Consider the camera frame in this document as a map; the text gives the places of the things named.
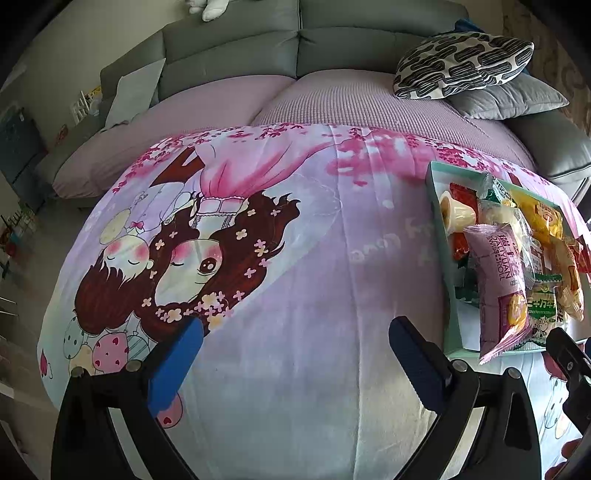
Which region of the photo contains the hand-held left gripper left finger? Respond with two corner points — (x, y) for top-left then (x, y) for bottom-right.
(52, 318), (206, 480)

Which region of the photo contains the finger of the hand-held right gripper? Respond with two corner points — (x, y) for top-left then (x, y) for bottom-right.
(546, 327), (591, 416)

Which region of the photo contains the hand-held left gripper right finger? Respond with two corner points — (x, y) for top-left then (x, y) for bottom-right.
(389, 316), (542, 480)

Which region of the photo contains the teal box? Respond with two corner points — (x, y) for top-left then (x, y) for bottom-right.
(425, 161), (591, 356)

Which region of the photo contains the pink cake roll packet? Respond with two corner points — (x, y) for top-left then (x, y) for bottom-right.
(462, 224), (535, 365)

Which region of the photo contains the red patterned snack packet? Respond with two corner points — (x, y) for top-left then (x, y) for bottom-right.
(450, 231), (474, 264)

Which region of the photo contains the clear bread bag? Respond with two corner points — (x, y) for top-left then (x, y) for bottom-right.
(478, 200), (546, 259)

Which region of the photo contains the pudding cup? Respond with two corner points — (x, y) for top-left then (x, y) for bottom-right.
(438, 190), (478, 230)

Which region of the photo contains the person's right hand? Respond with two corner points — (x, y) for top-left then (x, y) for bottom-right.
(545, 438), (591, 480)

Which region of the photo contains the green cartoon snack packet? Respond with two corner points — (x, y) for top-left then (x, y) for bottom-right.
(526, 281), (561, 349)

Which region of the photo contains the printed cartoon blanket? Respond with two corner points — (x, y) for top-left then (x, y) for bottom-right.
(37, 122), (591, 480)

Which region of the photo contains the small green snack packet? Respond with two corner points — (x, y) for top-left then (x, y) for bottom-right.
(480, 173), (511, 204)

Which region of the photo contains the grey pillow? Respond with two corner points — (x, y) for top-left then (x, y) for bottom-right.
(450, 73), (570, 121)

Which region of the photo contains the light grey cushion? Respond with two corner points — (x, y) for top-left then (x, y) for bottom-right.
(102, 58), (166, 132)

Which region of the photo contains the pink sofa seat cover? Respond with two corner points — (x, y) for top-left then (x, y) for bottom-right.
(52, 70), (539, 199)

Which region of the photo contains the teal cabinet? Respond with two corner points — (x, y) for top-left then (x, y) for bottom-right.
(0, 107), (49, 195)

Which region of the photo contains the patterned beige curtain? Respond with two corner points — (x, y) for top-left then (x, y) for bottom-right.
(503, 0), (591, 125)

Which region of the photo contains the black white patterned pillow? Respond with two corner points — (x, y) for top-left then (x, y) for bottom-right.
(393, 31), (535, 100)

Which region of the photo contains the grey sofa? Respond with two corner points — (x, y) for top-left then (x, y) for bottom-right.
(34, 0), (591, 208)

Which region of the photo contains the grey white plush dog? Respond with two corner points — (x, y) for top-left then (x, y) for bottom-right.
(187, 0), (232, 21)

